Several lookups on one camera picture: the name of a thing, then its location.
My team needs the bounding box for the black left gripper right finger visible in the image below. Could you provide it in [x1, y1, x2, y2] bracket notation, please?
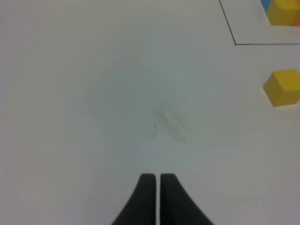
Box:
[160, 173, 212, 225]

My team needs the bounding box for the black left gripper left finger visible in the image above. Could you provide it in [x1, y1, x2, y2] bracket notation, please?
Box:
[113, 173, 156, 225]

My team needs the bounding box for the yellow template cube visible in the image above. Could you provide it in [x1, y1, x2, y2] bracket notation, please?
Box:
[266, 0, 300, 26]

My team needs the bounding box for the orange template cube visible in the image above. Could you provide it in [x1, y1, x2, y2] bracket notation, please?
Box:
[293, 15, 300, 26]

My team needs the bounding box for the blue template cube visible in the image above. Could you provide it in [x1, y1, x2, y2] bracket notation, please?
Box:
[261, 0, 271, 13]

